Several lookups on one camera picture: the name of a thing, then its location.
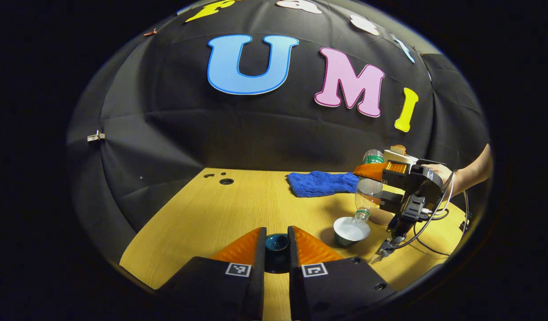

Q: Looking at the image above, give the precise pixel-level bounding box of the teal teacup lid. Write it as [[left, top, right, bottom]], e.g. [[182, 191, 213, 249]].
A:
[[265, 233, 290, 274]]

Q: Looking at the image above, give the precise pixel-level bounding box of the white toaster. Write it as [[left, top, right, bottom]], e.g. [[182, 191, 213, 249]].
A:
[[383, 149, 419, 166]]

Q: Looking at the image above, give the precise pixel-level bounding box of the blue towel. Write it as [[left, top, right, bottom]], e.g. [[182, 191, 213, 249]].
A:
[[286, 171, 360, 198]]

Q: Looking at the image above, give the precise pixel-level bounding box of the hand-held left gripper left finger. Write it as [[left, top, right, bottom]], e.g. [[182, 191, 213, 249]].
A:
[[160, 226, 267, 321]]

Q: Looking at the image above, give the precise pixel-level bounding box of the clear plastic water bottle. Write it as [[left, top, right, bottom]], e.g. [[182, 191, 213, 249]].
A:
[[354, 149, 386, 223]]

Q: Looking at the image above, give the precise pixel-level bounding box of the white and teal teacup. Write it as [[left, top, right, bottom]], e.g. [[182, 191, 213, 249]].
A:
[[333, 217, 371, 247]]

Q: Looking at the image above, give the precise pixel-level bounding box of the round brown coaster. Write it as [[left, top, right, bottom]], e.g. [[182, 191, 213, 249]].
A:
[[370, 207, 395, 226]]

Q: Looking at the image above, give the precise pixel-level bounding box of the white cable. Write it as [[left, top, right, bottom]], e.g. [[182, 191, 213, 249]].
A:
[[428, 172, 456, 221]]

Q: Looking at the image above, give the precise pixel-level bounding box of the black cable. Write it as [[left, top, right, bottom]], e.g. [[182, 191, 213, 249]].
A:
[[405, 192, 470, 258]]

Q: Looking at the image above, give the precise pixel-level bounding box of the black backdrop cloth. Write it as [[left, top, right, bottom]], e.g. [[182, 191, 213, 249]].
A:
[[66, 0, 490, 268]]

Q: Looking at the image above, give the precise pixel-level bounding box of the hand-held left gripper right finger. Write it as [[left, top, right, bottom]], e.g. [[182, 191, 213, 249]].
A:
[[287, 225, 396, 321]]

